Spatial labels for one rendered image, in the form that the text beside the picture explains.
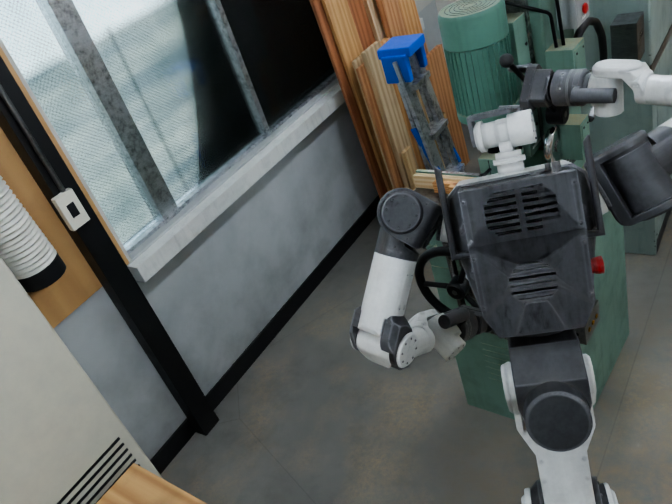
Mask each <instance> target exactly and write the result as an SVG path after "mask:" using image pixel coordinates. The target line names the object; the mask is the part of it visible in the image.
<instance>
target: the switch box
mask: <svg viewBox="0 0 672 504"><path fill-rule="evenodd" d="M584 3H587V4H588V12H587V13H586V16H585V17H584V19H583V20H582V16H583V15H584V13H583V12H582V6H583V4H584ZM559 5H560V12H561V18H562V25H563V30H565V29H577V28H578V27H579V26H580V25H581V24H582V23H583V22H584V21H585V20H586V19H587V18H588V16H589V0H559Z"/></svg>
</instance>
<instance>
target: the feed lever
mask: <svg viewBox="0 0 672 504"><path fill-rule="evenodd" d="M513 62H514V58H513V56H512V55H511V54H509V53H505V54H503V55H501V57H500V59H499V63H500V65H501V66H502V67H504V68H508V67H509V68H510V69H511V70H512V71H513V72H514V73H515V74H516V75H517V76H518V77H519V78H520V79H521V81H522V82H524V77H525V75H524V74H523V73H522V72H521V71H520V70H519V69H518V68H517V67H516V66H515V65H514V64H513ZM568 118H569V107H568V106H554V105H553V104H552V106H550V107H547V108H546V113H545V119H546V122H547V123H548V124H563V125H564V124H565V123H566V122H567V121H568Z"/></svg>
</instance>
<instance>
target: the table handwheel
mask: <svg viewBox="0 0 672 504"><path fill-rule="evenodd" d="M438 256H446V257H451V255H450V250H449V247H446V246H441V247H434V248H430V249H428V250H426V251H425V252H423V253H422V254H421V255H420V256H419V258H418V259H417V263H416V267H415V279H416V283H417V285H418V287H419V289H420V291H421V293H422V295H423V296H424V297H425V299H426V300H427V301H428V302H429V303H430V304H431V305H432V306H433V307H434V308H435V309H436V310H437V311H438V312H440V313H444V312H447V311H449V310H452V309H450V308H449V307H447V306H446V305H444V304H443V303H442V302H441V301H439V300H438V299H437V298H436V296H435V295H434V294H433V293H432V292H431V290H430V289H429V287H437V288H443V289H446V290H447V292H448V294H449V295H450V296H451V297H452V298H454V299H459V300H461V299H463V298H465V299H466V300H467V301H468V302H469V303H470V304H471V305H472V306H473V307H476V308H479V306H478V304H477V303H476V302H475V301H474V299H473V298H472V297H471V296H470V295H469V294H468V292H469V290H470V289H471V286H470V285H469V281H468V279H467V276H466V274H465V271H464V269H463V266H462V268H461V271H460V274H459V275H456V276H454V277H453V278H452V279H451V281H450V282H449V283H439V282H431V281H426V280H425V277H424V267H425V265H426V263H427V262H428V261H429V260H430V259H432V258H434V257H438Z"/></svg>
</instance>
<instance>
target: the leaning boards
mask: <svg viewBox="0 0 672 504"><path fill-rule="evenodd" d="M310 3H311V6H312V9H313V12H314V14H315V17H316V20H317V23H318V26H319V29H320V31H321V34H322V37H323V40H324V43H325V45H326V48H327V51H328V54H329V57H330V60H331V62H332V65H333V68H334V71H335V74H336V76H337V79H338V82H339V85H340V88H341V91H342V93H343V96H344V99H345V102H346V105H347V107H348V110H349V113H350V116H351V119H352V122H353V124H354V127H355V130H356V133H357V136H358V138H359V141H360V144H361V147H362V150H363V153H364V155H365V158H366V161H367V164H368V167H369V169H370V172H371V175H372V178H373V181H374V184H375V186H376V189H377V192H378V195H379V198H380V200H381V198H382V197H383V196H384V195H385V194H386V193H387V192H389V191H390V190H393V189H396V188H408V189H411V190H413V191H414V190H415V189H416V185H415V181H414V177H413V175H414V174H415V173H416V170H417V169H424V170H426V168H425V165H424V162H423V159H422V156H421V153H420V150H419V147H418V145H417V142H416V139H415V137H414V135H413V134H412V132H411V129H412V127H411V124H410V121H409V118H408V115H407V112H406V109H405V107H404V104H403V101H402V98H401V95H400V92H399V89H398V86H397V83H393V84H387V81H386V77H385V73H384V69H383V66H382V62H381V60H379V58H378V54H377V50H378V49H379V48H381V47H382V46H383V45H384V44H385V43H386V42H387V41H388V40H389V39H391V38H392V37H395V36H404V35H412V34H420V33H423V29H422V26H421V22H420V19H419V15H418V11H417V8H416V4H415V1H414V0H310ZM423 34H424V33H423ZM424 48H425V53H426V57H427V62H428V65H427V66H426V67H425V68H426V71H428V70H430V74H431V76H430V77H429V79H430V81H431V84H432V87H433V89H434V92H435V95H436V97H437V100H438V103H439V105H440V108H441V111H442V113H443V116H444V119H448V122H449V124H448V125H447V127H448V129H449V132H450V134H451V137H452V140H453V142H454V145H455V148H456V150H457V153H458V155H459V157H460V159H461V160H462V161H461V163H464V164H465V166H466V165H467V163H468V162H469V161H470V159H469V155H468V151H467V147H466V143H465V139H464V135H463V130H462V126H461V122H460V121H459V120H458V116H457V110H456V106H455V101H454V96H453V91H452V86H451V82H450V77H449V73H448V68H447V64H446V60H445V56H444V52H443V48H442V44H439V45H436V46H435V47H434V48H433V49H432V50H431V51H430V52H429V51H428V48H427V44H426V40H425V43H424Z"/></svg>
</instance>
